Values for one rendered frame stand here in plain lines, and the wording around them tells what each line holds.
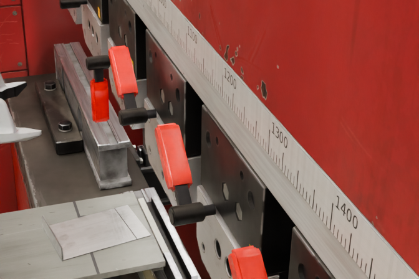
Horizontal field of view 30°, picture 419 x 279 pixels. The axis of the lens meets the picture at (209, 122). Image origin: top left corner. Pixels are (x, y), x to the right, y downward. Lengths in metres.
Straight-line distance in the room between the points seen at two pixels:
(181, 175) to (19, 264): 0.43
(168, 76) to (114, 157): 0.64
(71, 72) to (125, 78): 0.82
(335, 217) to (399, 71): 0.13
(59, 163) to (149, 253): 0.51
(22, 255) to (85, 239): 0.09
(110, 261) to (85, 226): 0.09
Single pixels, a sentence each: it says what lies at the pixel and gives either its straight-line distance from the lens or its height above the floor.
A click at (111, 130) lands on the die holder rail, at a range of 1.45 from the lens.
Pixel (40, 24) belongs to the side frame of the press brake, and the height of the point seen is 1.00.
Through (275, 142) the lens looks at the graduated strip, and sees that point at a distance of 0.56.
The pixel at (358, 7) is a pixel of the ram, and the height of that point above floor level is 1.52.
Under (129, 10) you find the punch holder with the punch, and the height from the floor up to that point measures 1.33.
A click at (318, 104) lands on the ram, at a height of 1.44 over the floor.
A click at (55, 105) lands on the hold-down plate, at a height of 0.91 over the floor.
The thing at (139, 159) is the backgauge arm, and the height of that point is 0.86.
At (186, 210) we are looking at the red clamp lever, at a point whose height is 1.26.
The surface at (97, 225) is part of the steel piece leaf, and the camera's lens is 1.14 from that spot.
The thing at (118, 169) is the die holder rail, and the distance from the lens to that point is 1.45.
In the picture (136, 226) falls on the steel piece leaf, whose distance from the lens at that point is 1.13.
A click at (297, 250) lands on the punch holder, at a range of 0.55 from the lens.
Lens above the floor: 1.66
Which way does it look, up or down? 28 degrees down
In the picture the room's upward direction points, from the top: 1 degrees clockwise
